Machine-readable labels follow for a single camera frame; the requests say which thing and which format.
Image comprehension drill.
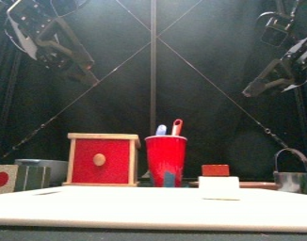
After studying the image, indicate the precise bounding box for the red plastic spatula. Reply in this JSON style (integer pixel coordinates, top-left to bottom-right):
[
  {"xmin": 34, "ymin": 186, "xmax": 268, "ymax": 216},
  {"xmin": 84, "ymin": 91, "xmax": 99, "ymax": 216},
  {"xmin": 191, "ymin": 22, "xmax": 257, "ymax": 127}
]
[{"xmin": 171, "ymin": 119, "xmax": 185, "ymax": 137}]

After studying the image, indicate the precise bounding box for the wooden box with red drawer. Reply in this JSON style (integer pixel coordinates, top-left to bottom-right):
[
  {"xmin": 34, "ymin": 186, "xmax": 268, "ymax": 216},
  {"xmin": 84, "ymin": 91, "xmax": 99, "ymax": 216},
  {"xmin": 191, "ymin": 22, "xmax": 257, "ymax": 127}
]
[{"xmin": 61, "ymin": 132, "xmax": 143, "ymax": 188}]

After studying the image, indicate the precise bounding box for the grey bowl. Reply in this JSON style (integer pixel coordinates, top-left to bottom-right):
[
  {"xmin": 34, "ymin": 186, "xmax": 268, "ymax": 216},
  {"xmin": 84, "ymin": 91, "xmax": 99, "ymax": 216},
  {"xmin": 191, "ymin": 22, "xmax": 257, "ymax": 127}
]
[{"xmin": 13, "ymin": 158, "xmax": 70, "ymax": 186}]

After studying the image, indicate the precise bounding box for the small red block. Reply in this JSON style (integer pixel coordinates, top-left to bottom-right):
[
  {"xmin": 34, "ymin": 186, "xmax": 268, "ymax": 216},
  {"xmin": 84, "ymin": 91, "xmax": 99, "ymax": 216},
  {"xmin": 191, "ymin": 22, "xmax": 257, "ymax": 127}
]
[{"xmin": 197, "ymin": 164, "xmax": 241, "ymax": 190}]

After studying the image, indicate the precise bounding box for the red plastic cup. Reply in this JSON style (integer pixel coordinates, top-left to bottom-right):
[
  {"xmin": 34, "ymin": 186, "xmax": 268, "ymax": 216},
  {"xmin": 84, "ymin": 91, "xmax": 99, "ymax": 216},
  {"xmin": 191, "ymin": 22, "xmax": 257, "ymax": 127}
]
[{"xmin": 143, "ymin": 135, "xmax": 188, "ymax": 188}]

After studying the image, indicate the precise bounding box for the green block with white stripes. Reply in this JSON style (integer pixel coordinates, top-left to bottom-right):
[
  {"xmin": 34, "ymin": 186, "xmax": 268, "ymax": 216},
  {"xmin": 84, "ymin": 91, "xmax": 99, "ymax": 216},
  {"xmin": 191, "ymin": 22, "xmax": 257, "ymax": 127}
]
[{"xmin": 13, "ymin": 165, "xmax": 53, "ymax": 193}]

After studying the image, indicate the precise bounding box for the blue tape piece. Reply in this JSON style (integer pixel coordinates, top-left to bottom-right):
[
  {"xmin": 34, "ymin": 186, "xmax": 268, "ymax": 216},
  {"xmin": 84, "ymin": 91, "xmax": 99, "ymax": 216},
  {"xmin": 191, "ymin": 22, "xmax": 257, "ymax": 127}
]
[{"xmin": 161, "ymin": 170, "xmax": 177, "ymax": 188}]

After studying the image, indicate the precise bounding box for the white block with red dot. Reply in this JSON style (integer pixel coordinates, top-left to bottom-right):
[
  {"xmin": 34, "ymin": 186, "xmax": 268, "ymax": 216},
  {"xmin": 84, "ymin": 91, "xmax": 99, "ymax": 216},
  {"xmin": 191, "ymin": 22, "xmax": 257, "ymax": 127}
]
[{"xmin": 0, "ymin": 164, "xmax": 20, "ymax": 196}]

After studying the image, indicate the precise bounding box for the white cutting board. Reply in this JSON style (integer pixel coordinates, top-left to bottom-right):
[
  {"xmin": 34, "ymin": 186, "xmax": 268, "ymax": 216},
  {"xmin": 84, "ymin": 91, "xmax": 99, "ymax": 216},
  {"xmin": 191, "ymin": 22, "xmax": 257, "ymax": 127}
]
[{"xmin": 0, "ymin": 185, "xmax": 307, "ymax": 234}]

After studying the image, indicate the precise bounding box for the thin diagonal brace cable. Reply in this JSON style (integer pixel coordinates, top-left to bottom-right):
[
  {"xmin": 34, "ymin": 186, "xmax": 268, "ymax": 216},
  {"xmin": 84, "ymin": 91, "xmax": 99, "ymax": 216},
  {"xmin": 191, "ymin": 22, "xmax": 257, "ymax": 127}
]
[
  {"xmin": 0, "ymin": 0, "xmax": 204, "ymax": 166},
  {"xmin": 113, "ymin": 0, "xmax": 296, "ymax": 149}
]

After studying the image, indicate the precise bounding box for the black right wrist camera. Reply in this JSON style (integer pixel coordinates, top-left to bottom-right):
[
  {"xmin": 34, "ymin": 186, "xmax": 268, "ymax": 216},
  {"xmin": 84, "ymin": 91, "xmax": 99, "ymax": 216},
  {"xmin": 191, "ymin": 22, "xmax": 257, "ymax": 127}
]
[{"xmin": 255, "ymin": 11, "xmax": 296, "ymax": 49}]

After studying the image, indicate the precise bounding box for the vertical metal frame pole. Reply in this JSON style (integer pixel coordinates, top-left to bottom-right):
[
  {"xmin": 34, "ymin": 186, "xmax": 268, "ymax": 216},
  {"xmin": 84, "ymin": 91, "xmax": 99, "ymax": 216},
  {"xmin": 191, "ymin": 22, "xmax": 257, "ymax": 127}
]
[{"xmin": 149, "ymin": 0, "xmax": 159, "ymax": 137}]

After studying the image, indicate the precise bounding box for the small metal pot with handle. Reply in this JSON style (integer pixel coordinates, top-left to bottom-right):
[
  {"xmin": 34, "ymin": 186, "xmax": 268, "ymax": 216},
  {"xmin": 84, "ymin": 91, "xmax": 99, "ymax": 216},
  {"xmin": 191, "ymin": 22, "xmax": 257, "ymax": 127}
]
[{"xmin": 272, "ymin": 147, "xmax": 307, "ymax": 196}]

